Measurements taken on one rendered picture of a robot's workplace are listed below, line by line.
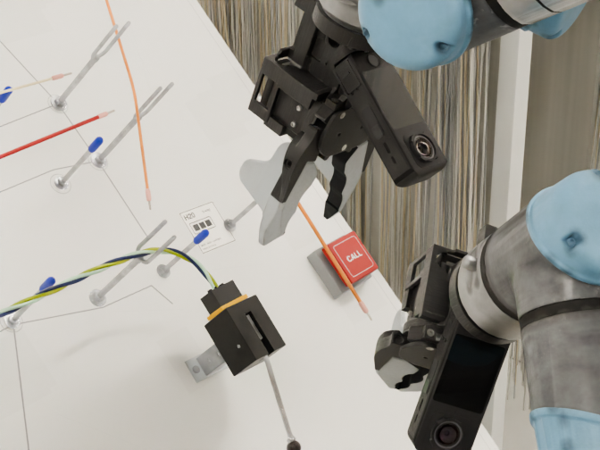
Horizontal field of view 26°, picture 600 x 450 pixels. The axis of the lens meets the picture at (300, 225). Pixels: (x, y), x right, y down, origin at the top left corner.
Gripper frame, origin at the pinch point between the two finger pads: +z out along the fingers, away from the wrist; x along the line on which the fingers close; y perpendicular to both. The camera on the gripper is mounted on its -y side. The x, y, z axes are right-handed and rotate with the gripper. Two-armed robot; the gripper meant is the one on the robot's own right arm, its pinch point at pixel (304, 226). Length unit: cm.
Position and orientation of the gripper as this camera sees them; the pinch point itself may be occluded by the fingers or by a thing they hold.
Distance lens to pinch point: 113.1
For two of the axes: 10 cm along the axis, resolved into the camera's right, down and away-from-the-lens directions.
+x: -6.5, 2.7, -7.1
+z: -2.9, 7.8, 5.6
